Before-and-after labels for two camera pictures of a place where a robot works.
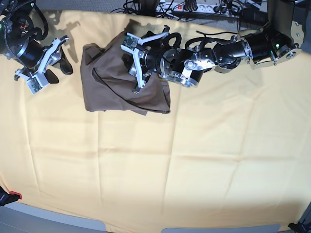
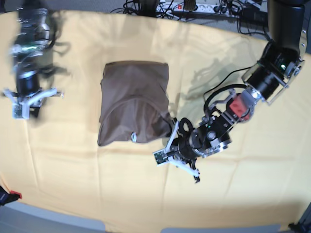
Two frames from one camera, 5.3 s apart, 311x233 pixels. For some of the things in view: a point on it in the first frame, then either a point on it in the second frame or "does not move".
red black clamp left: x=6 y=198 does not move
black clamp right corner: x=302 y=226 does not move
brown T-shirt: x=109 y=85 -> x=134 y=104
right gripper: x=151 y=49 -> x=191 y=142
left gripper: x=33 y=54 -> x=26 y=84
